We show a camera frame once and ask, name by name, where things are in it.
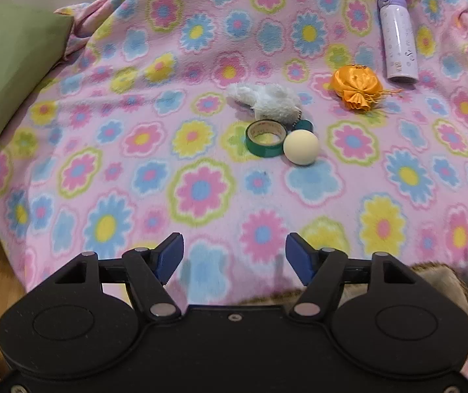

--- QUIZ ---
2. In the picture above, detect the cream foam ball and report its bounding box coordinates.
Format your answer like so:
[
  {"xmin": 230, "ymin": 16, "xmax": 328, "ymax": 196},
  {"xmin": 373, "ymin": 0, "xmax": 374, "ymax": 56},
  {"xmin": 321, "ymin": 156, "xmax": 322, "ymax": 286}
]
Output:
[{"xmin": 283, "ymin": 130, "xmax": 320, "ymax": 166}]

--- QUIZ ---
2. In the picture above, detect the green tape roll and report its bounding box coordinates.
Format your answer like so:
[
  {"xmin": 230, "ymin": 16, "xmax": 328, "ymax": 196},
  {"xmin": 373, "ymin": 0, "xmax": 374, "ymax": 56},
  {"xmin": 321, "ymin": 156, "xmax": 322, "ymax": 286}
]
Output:
[{"xmin": 245, "ymin": 120, "xmax": 287, "ymax": 158}]

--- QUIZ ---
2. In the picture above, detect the white fluffy plush toy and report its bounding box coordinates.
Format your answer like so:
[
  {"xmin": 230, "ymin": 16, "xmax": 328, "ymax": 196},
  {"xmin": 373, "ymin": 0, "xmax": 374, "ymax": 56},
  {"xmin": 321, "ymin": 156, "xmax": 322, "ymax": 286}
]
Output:
[{"xmin": 227, "ymin": 83, "xmax": 302, "ymax": 126}]

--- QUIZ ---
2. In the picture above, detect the orange satin pouch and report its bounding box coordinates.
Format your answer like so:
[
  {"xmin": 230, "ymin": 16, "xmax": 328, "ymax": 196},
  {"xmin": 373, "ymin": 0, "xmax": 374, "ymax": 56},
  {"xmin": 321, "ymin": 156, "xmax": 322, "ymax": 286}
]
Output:
[{"xmin": 330, "ymin": 65, "xmax": 401, "ymax": 112}]

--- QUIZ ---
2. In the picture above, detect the woven basket with fabric liner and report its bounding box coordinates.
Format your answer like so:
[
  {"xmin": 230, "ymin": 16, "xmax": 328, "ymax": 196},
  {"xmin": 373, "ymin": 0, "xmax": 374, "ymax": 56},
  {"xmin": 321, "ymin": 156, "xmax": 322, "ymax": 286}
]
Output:
[{"xmin": 238, "ymin": 262, "xmax": 468, "ymax": 379}]

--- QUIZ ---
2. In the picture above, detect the pink floral fleece blanket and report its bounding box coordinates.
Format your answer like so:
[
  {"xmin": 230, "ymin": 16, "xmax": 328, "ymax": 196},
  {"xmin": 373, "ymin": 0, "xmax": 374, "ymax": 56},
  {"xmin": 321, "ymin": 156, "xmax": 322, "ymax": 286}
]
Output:
[{"xmin": 0, "ymin": 0, "xmax": 468, "ymax": 304}]

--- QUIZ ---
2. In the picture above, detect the lavender white water bottle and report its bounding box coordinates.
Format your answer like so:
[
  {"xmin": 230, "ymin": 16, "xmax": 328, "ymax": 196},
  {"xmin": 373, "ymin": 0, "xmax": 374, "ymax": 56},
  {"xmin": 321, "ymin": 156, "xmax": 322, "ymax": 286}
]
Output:
[{"xmin": 378, "ymin": 0, "xmax": 419, "ymax": 84}]

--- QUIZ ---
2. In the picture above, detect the green embroidered pillow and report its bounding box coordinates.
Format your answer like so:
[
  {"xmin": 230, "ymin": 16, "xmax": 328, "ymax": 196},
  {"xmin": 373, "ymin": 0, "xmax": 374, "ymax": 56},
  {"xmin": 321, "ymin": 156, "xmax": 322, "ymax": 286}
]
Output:
[{"xmin": 0, "ymin": 4, "xmax": 73, "ymax": 134}]

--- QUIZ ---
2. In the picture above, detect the teal keychain tag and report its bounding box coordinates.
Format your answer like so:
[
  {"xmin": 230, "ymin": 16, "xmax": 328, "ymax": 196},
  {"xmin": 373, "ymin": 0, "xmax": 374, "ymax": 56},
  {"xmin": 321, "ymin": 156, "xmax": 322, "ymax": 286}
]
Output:
[{"xmin": 293, "ymin": 119, "xmax": 314, "ymax": 132}]

